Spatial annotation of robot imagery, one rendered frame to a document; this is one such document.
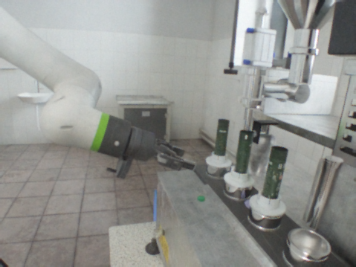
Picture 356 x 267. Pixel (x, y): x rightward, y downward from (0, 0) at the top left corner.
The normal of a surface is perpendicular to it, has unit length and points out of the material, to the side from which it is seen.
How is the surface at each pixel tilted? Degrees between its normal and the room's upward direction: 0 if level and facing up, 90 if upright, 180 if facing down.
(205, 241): 0
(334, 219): 90
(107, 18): 90
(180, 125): 90
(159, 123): 90
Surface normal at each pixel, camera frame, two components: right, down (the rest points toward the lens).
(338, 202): -0.96, 0.03
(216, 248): 0.06, -0.96
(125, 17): 0.29, 0.29
